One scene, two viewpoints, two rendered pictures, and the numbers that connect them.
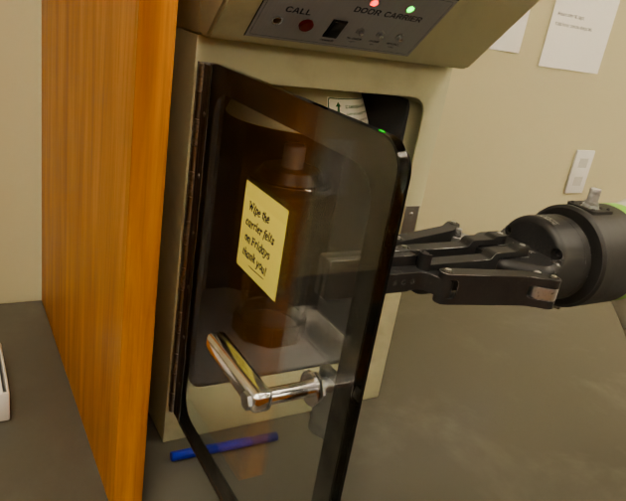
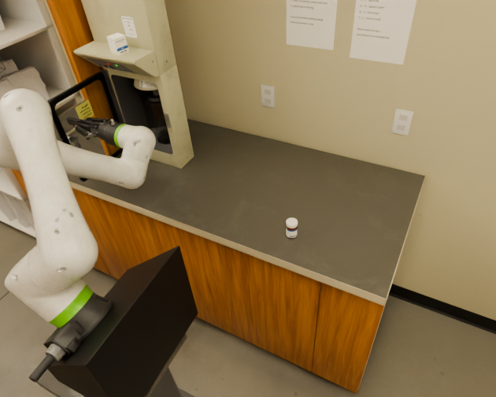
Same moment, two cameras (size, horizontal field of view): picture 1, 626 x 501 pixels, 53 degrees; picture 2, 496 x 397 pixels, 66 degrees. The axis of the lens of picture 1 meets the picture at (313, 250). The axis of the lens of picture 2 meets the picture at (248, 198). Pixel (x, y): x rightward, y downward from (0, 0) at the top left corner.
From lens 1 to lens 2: 1.76 m
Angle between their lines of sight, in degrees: 57
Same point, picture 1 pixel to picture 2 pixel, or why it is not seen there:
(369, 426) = (165, 172)
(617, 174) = (445, 131)
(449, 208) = (309, 121)
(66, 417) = not seen: hidden behind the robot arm
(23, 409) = not seen: hidden behind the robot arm
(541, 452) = (185, 200)
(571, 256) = (98, 131)
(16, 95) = not seen: hidden behind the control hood
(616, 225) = (110, 129)
